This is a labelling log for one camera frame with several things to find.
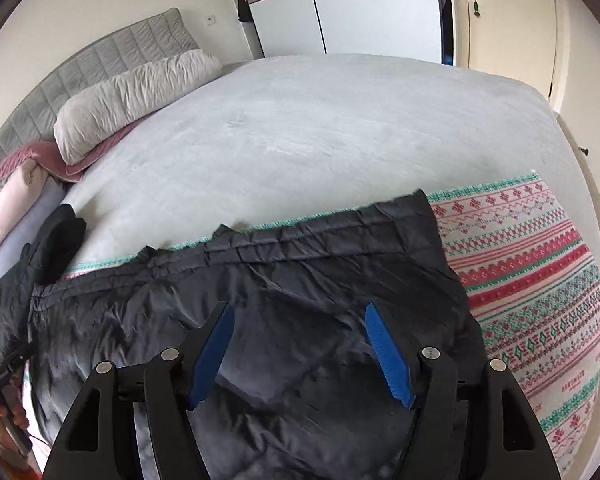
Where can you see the white wardrobe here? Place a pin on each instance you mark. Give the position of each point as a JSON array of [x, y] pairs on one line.
[[370, 5]]

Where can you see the grey quilted headboard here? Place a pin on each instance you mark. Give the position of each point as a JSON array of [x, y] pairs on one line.
[[105, 55]]

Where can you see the pale pink pillow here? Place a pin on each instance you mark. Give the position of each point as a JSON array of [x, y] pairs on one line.
[[10, 200]]

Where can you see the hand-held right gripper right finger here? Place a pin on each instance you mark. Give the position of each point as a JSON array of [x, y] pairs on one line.
[[387, 355]]

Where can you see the patterned knit blanket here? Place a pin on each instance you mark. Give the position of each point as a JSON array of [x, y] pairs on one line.
[[530, 270]]

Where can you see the light blue pillow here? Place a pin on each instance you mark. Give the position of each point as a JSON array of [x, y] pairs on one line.
[[35, 225]]

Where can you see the large black quilted jacket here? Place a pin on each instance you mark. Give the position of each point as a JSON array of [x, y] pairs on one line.
[[290, 310]]

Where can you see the small black quilted jacket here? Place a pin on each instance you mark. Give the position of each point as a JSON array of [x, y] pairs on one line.
[[40, 260]]

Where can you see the cream door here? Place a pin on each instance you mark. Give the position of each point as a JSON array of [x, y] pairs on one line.
[[510, 25]]

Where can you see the grey bed sheet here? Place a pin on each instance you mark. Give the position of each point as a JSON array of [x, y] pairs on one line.
[[330, 135]]

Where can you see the person's left hand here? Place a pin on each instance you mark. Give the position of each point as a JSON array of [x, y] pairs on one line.
[[1, 412]]

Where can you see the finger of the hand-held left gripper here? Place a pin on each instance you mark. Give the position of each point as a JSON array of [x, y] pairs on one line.
[[12, 360]]

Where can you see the beige pillow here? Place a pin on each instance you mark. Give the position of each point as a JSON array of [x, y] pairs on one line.
[[135, 95]]

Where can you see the dusty pink blanket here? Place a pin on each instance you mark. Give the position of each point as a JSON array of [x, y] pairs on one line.
[[50, 157]]

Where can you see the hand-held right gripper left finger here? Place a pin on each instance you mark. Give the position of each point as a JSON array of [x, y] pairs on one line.
[[212, 355]]

